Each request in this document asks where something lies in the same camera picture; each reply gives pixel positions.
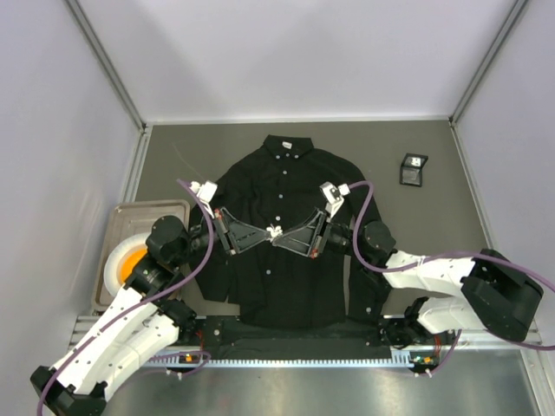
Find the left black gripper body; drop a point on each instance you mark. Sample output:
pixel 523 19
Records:
pixel 224 231

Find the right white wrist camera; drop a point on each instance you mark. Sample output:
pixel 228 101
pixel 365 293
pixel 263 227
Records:
pixel 334 196

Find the grey metal tray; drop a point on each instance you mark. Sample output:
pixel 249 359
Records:
pixel 125 221

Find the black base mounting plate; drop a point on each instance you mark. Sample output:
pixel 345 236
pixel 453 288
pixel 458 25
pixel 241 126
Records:
pixel 226 337

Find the white bowl orange inside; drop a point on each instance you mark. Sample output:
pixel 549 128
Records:
pixel 121 261

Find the aluminium frame rail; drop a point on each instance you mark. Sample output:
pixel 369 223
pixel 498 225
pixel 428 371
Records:
pixel 473 339

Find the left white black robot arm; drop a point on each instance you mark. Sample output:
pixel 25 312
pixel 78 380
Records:
pixel 143 317

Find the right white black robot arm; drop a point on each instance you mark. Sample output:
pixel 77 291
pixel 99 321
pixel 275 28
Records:
pixel 475 292

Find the black button-up shirt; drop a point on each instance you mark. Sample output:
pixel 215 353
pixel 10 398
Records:
pixel 278 185

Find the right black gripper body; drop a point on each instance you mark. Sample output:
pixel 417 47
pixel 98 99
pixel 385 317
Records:
pixel 321 234

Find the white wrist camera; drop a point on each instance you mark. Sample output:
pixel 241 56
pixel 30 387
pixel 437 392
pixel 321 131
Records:
pixel 204 191
pixel 334 196

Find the grey slotted cable duct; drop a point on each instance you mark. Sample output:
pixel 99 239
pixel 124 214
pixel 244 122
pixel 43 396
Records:
pixel 393 359

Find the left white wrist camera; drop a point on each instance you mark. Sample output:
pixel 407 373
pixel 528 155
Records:
pixel 204 191

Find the small black open box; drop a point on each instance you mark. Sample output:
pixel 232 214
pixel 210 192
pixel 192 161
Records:
pixel 411 169

